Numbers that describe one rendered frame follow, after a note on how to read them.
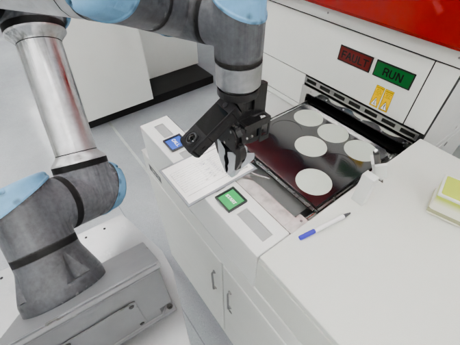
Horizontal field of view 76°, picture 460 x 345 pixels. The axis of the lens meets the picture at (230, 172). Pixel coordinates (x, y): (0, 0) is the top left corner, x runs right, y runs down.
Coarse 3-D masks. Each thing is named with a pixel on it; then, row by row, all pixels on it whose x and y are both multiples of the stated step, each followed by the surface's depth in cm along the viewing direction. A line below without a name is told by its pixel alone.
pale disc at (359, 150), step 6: (348, 144) 93; (354, 144) 93; (360, 144) 93; (366, 144) 93; (348, 150) 91; (354, 150) 91; (360, 150) 91; (366, 150) 91; (372, 150) 91; (354, 156) 89; (360, 156) 89; (366, 156) 89
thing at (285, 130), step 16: (320, 112) 105; (272, 128) 99; (288, 128) 99; (304, 128) 99; (256, 144) 93; (272, 144) 93; (288, 144) 93; (336, 144) 93; (272, 160) 88; (288, 160) 88; (304, 160) 88; (320, 160) 88; (336, 160) 88; (352, 160) 88; (288, 176) 83; (336, 176) 83; (352, 176) 83; (304, 192) 79; (336, 192) 79
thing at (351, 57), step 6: (342, 48) 92; (342, 54) 93; (348, 54) 92; (354, 54) 90; (360, 54) 88; (348, 60) 92; (354, 60) 91; (360, 60) 89; (366, 60) 88; (360, 66) 90; (366, 66) 89
